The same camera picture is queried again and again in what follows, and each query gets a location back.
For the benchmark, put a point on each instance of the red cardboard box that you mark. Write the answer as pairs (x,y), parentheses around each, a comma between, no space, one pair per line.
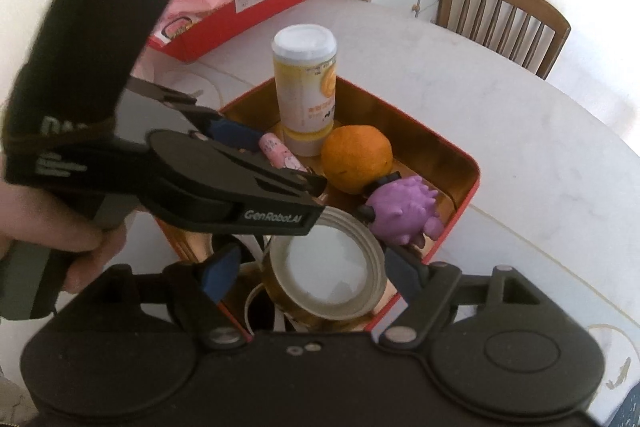
(260,12)

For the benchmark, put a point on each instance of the person's left hand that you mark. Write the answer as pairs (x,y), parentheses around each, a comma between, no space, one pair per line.
(50,217)

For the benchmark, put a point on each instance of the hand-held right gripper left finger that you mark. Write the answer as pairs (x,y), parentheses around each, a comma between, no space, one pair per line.
(220,274)

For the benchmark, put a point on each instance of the purple spiky toy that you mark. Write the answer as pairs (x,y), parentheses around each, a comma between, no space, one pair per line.
(400,209)

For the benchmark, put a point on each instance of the white and yellow bottle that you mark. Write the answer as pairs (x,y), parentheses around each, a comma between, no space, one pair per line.
(305,97)

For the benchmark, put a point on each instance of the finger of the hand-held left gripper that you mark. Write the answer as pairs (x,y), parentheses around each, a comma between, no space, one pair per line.
(225,187)
(230,134)

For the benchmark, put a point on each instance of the pink tube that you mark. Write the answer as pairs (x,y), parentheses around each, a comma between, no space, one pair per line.
(280,152)

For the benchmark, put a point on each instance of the red tin box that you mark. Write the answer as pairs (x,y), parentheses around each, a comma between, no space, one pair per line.
(430,142)

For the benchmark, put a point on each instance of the orange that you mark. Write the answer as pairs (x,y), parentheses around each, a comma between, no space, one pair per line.
(355,157)

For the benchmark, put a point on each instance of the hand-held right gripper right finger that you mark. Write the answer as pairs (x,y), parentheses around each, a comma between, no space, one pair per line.
(400,274)

